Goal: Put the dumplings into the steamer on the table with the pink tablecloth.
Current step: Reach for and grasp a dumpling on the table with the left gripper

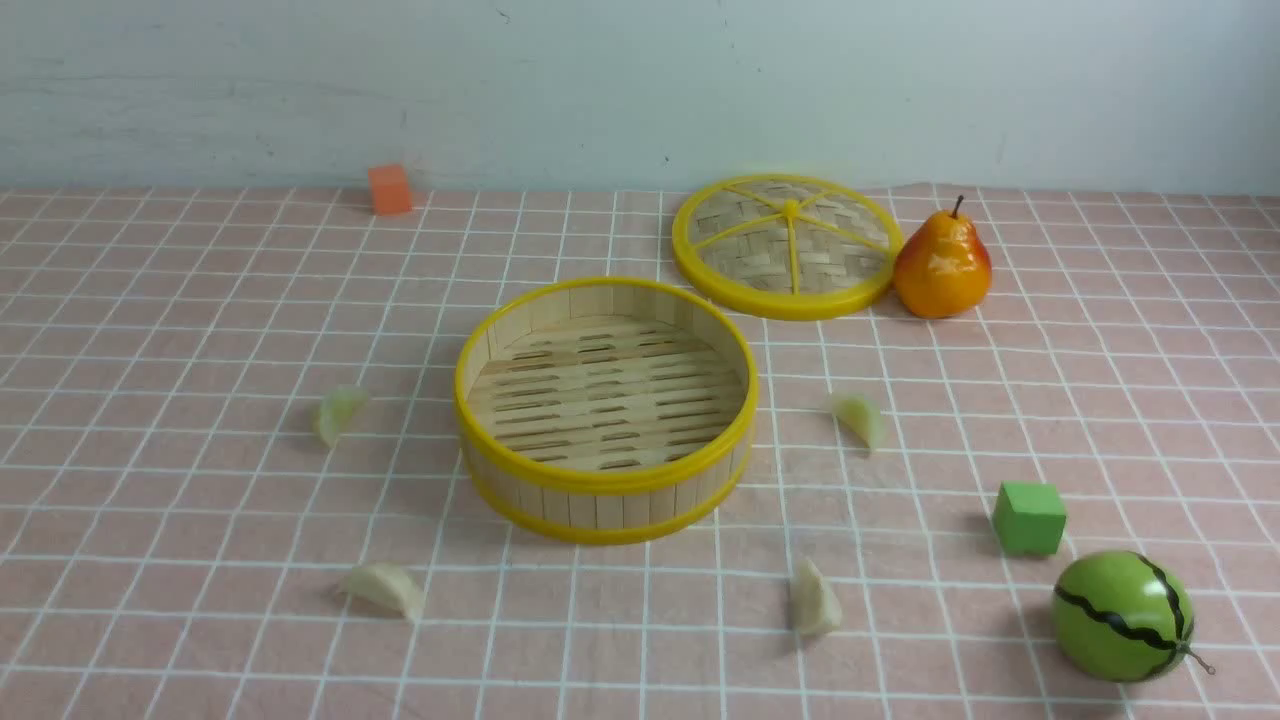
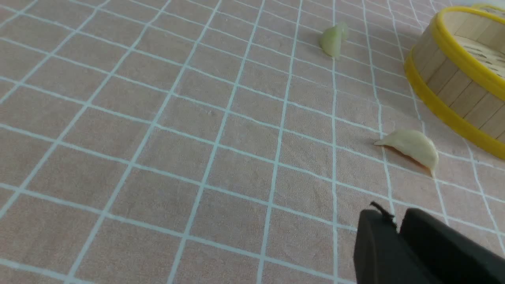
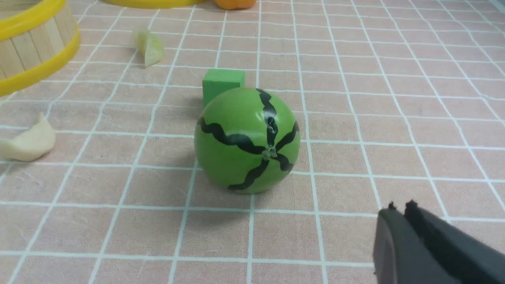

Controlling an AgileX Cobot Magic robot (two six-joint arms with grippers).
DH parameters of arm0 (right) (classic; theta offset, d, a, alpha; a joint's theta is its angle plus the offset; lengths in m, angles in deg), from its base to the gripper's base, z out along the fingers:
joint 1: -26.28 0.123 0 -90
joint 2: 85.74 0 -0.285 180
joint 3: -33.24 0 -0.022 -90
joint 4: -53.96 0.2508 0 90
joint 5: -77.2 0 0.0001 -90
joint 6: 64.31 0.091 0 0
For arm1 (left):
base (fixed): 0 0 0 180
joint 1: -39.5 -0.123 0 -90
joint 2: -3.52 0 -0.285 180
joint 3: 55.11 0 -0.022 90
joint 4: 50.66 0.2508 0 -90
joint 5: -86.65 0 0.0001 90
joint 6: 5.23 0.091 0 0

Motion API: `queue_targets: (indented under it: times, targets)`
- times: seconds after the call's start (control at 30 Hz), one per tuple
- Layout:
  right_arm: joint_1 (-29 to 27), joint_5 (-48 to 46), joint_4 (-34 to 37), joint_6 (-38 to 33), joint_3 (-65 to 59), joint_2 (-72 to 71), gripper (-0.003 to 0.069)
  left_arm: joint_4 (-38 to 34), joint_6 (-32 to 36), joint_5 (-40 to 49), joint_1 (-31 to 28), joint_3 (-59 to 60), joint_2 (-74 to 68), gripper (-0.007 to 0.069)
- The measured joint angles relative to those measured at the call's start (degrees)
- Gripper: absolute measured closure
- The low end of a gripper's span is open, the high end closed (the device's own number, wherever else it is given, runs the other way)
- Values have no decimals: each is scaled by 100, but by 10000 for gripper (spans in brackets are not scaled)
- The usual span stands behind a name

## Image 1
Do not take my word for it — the pale green dumpling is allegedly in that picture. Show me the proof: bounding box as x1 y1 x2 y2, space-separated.
311 386 369 451
831 393 887 454

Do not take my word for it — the cream dumpling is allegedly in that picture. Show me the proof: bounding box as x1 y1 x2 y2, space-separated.
788 557 844 638
338 562 426 623

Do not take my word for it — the yellow rimmed bamboo steamer tray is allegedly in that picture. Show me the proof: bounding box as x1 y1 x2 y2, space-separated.
453 277 760 544

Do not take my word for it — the yellow rimmed bamboo steamer lid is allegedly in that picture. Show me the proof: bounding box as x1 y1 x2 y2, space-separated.
671 173 905 322

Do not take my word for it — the orange foam cube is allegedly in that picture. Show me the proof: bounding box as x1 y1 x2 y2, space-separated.
367 164 415 217

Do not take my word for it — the orange yellow toy pear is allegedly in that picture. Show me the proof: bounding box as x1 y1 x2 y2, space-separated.
893 193 993 319

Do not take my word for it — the green foam cube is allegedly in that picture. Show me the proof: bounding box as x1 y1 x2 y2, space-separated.
992 482 1069 557

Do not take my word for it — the pink checked tablecloth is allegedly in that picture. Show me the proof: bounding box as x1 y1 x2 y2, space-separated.
1 188 1279 719

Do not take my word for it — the green toy watermelon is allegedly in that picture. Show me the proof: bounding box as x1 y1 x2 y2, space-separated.
1051 550 1217 684

